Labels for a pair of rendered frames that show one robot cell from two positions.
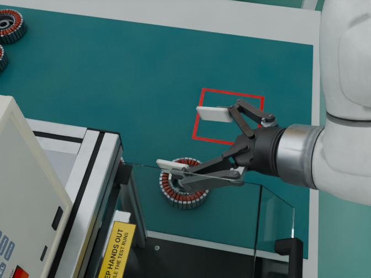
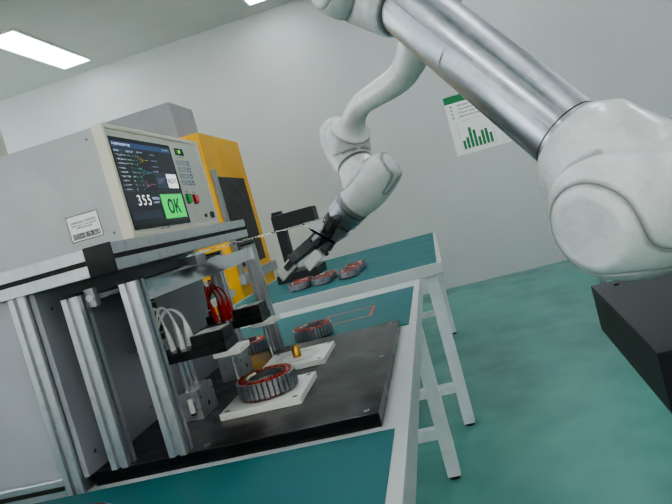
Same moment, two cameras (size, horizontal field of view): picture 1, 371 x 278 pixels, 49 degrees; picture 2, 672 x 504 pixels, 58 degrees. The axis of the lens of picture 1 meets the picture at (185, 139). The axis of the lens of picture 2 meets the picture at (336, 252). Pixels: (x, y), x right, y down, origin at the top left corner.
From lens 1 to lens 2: 1.37 m
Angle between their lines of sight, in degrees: 54
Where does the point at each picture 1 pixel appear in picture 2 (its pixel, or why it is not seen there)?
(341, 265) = not seen: outside the picture
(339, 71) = (328, 149)
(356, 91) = (334, 147)
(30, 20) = not seen: hidden behind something
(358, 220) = (585, 487)
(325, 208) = (543, 490)
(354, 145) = (346, 170)
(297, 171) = (337, 207)
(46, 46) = not seen: hidden behind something
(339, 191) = (353, 195)
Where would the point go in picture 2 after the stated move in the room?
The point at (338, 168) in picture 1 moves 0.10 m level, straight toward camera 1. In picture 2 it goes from (347, 184) to (323, 189)
